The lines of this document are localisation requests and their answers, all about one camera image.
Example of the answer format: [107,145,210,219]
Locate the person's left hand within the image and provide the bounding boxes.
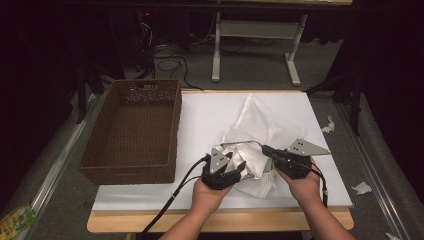
[191,177,235,218]

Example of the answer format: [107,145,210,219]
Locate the black floor cables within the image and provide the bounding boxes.
[153,43,204,92]

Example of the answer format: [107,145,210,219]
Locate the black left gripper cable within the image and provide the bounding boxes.
[138,155,212,240]

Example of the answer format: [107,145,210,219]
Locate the white mesh laundry bag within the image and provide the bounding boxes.
[214,93,310,200]

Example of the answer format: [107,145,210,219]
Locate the person's right hand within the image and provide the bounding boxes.
[274,157,327,208]

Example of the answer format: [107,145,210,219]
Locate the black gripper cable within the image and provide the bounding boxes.
[298,157,329,208]
[138,155,212,240]

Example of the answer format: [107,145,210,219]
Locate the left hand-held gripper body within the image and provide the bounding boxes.
[201,147,242,191]

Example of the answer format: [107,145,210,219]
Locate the green printed packet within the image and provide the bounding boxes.
[0,200,37,240]

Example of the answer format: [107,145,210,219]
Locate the metal floor rail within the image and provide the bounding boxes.
[334,102,415,240]
[18,94,103,240]

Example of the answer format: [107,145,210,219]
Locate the black stand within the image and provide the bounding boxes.
[304,69,365,137]
[75,63,105,125]

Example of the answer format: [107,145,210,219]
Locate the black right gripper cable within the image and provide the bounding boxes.
[298,157,329,208]

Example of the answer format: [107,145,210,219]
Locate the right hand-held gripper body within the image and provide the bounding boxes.
[273,138,332,181]

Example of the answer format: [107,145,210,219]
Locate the white table mat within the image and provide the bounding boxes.
[91,90,354,212]

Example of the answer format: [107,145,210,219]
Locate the white metal desk frame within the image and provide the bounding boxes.
[211,11,310,87]

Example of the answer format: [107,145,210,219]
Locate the brown woven basket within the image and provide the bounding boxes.
[78,78,183,186]

